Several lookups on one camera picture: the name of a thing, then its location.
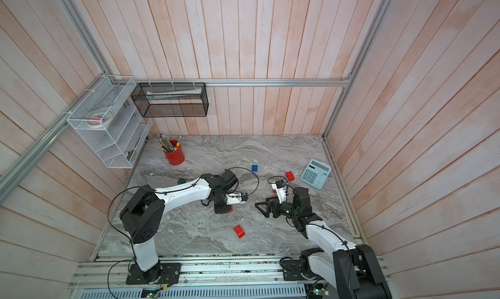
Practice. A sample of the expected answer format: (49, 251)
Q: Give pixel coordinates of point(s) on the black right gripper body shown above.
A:
(287, 209)

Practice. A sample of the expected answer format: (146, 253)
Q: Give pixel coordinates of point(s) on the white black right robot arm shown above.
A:
(351, 269)

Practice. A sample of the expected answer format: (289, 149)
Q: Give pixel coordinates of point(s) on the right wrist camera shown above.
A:
(280, 187)

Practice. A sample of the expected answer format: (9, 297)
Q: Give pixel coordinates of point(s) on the light blue calculator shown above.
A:
(316, 173)

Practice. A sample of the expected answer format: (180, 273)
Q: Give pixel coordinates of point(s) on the black mesh wall basket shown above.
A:
(171, 99)

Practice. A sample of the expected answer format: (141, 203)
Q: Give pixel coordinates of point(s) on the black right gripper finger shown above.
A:
(263, 206)
(266, 214)

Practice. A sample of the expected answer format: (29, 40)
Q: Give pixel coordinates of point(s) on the red pen cup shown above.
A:
(176, 156)

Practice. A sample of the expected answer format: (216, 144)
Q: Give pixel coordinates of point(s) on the tape roll on shelf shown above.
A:
(98, 120)

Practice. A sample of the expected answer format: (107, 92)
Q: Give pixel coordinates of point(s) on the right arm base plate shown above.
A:
(292, 270)

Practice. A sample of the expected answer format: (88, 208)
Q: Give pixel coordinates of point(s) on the red lego brick front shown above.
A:
(239, 231)

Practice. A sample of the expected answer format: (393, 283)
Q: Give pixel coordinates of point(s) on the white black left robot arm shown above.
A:
(142, 215)

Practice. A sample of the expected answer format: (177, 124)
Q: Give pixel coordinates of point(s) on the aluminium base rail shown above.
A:
(218, 276)

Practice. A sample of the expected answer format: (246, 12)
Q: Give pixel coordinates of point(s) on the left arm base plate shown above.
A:
(164, 273)

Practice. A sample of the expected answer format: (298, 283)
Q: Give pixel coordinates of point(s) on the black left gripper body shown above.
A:
(221, 206)

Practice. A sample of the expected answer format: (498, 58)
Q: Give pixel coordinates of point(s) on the pens in cup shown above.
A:
(166, 144)

